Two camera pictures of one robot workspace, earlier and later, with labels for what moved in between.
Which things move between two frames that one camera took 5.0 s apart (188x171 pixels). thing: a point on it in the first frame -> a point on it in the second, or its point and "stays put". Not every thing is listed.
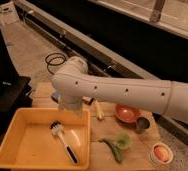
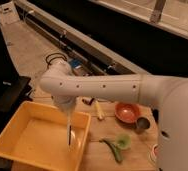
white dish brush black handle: x=57 y=129 -> x=69 y=135
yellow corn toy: x=100 y=113 stays put
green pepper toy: x=114 y=150 stays put
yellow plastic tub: x=30 y=143 stays put
